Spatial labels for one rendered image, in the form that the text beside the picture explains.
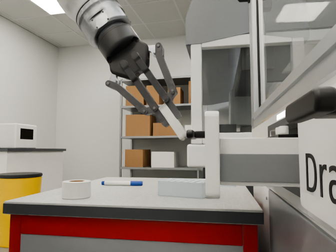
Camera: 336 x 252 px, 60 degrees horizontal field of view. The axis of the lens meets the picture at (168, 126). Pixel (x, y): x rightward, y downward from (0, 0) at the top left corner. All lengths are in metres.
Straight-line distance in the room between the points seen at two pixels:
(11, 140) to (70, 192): 3.45
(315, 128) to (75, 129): 5.31
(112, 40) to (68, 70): 5.27
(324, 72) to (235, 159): 0.15
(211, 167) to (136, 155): 4.17
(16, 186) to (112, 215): 2.41
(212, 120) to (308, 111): 0.20
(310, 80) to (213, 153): 0.14
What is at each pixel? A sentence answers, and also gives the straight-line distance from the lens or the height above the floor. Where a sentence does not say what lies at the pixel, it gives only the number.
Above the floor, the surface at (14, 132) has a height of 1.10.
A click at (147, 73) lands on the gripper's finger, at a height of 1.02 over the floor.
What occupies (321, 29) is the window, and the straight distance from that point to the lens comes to 0.40.
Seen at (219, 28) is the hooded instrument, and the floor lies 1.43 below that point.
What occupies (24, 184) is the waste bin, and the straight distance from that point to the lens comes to 3.04.
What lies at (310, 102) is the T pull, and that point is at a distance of 0.18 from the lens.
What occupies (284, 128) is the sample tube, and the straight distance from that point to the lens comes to 0.43.
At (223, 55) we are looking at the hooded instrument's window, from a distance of 1.40.
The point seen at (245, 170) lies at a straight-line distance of 0.38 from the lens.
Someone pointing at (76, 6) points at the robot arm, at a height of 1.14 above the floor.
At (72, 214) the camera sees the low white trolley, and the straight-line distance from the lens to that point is 0.71.
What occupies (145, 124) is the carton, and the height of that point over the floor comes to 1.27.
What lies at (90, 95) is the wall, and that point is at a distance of 5.45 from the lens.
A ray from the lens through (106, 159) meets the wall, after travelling 5.21.
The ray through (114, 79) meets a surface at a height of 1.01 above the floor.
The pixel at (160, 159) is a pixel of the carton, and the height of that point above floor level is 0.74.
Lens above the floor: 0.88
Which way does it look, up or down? 5 degrees up
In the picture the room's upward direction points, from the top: straight up
